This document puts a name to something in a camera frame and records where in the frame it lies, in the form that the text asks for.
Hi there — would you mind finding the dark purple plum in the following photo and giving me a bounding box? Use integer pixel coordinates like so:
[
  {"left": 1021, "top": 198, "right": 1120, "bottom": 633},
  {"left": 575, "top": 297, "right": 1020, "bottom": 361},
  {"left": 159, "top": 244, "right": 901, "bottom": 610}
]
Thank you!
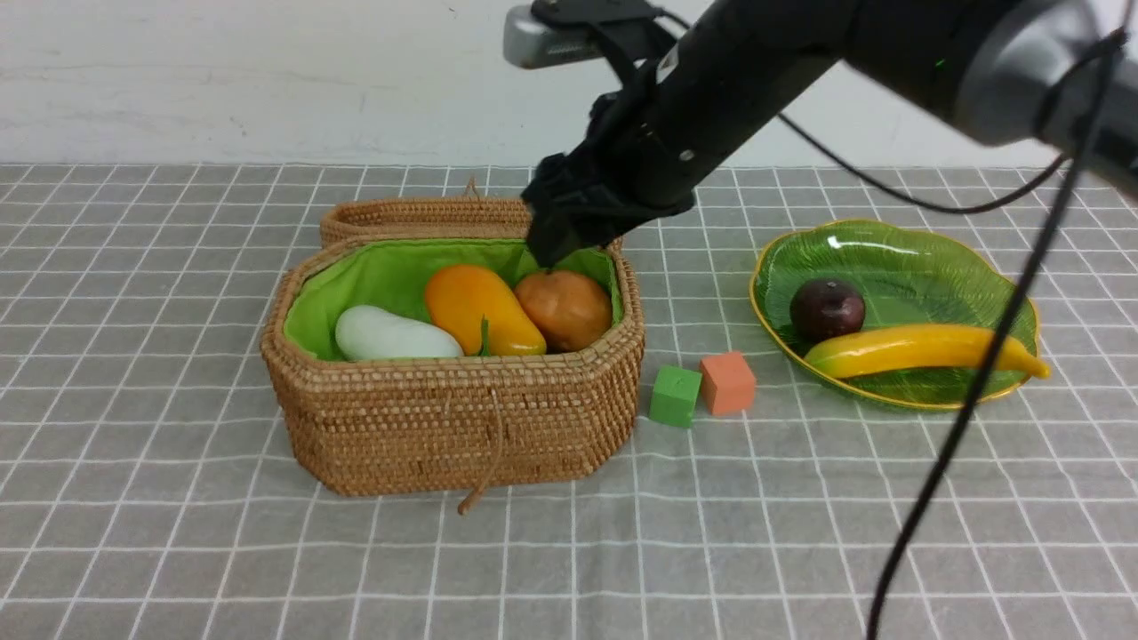
[{"left": 789, "top": 278, "right": 867, "bottom": 343}]

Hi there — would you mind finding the orange-brown potato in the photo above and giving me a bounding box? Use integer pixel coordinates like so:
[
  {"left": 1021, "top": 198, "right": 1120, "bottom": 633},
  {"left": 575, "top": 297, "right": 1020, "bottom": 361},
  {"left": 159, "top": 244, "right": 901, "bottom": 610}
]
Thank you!
[{"left": 516, "top": 270, "right": 613, "bottom": 353}]

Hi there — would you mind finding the yellow banana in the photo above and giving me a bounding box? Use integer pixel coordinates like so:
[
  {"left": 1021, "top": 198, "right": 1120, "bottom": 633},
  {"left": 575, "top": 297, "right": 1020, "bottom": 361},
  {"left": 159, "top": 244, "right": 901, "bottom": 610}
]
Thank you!
[{"left": 802, "top": 325, "right": 996, "bottom": 380}]

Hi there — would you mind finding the green leafy vegetable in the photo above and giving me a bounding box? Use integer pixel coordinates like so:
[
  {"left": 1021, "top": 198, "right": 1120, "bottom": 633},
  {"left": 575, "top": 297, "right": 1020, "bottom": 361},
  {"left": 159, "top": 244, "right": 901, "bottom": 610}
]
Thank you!
[{"left": 478, "top": 315, "right": 492, "bottom": 356}]

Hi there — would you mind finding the orange foam cube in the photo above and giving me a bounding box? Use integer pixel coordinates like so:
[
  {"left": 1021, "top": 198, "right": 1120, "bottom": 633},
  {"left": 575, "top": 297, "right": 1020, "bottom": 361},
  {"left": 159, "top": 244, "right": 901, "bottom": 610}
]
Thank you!
[{"left": 700, "top": 351, "right": 757, "bottom": 416}]

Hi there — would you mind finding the green glass leaf plate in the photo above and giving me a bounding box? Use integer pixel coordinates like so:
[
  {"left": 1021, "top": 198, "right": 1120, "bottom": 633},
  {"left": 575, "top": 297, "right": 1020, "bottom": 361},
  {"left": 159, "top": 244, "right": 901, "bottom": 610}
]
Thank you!
[{"left": 750, "top": 220, "right": 1014, "bottom": 411}]

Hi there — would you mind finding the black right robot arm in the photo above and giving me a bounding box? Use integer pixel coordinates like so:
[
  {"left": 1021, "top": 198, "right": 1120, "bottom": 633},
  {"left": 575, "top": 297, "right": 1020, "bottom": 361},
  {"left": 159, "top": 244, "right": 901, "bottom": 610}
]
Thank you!
[{"left": 503, "top": 1, "right": 1110, "bottom": 266}]

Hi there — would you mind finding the grey checkered tablecloth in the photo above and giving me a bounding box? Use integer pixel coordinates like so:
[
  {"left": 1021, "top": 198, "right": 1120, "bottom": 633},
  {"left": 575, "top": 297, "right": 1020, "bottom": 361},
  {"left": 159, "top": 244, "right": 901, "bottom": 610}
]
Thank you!
[{"left": 1, "top": 164, "right": 1137, "bottom": 639}]

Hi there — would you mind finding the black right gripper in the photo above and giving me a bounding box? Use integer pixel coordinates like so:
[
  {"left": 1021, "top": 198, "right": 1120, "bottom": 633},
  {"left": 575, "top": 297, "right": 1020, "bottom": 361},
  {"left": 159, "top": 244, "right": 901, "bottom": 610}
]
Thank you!
[{"left": 521, "top": 84, "right": 694, "bottom": 268}]

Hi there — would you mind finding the orange mango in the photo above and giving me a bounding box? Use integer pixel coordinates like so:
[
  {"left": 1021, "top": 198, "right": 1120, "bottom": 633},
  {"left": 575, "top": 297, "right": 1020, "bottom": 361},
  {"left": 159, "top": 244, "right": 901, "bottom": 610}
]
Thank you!
[{"left": 424, "top": 264, "right": 546, "bottom": 356}]

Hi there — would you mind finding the white radish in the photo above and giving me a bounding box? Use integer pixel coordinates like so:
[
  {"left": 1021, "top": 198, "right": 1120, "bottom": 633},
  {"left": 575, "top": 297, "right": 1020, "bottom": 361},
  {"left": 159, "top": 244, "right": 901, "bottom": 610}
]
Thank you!
[{"left": 333, "top": 305, "right": 464, "bottom": 361}]

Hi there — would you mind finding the woven basket lid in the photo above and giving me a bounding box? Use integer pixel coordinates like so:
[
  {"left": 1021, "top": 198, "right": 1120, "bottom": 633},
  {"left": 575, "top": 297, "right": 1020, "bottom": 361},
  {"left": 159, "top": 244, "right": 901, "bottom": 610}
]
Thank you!
[{"left": 318, "top": 179, "right": 530, "bottom": 248}]

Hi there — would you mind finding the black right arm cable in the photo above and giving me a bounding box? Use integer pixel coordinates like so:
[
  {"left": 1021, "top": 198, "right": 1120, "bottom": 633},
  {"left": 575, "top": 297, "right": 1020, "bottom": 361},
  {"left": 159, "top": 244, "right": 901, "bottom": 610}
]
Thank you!
[{"left": 653, "top": 7, "right": 1130, "bottom": 640}]

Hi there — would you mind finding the green foam cube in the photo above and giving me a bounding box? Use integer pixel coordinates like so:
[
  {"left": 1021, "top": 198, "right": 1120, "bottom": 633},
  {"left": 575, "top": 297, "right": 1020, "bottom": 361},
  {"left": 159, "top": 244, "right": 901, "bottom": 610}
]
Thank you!
[{"left": 648, "top": 366, "right": 702, "bottom": 429}]

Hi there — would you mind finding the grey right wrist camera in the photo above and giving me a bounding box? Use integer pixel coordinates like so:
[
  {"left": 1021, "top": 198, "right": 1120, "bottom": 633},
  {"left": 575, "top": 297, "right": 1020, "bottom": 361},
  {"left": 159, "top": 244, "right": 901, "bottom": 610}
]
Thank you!
[{"left": 503, "top": 0, "right": 681, "bottom": 69}]

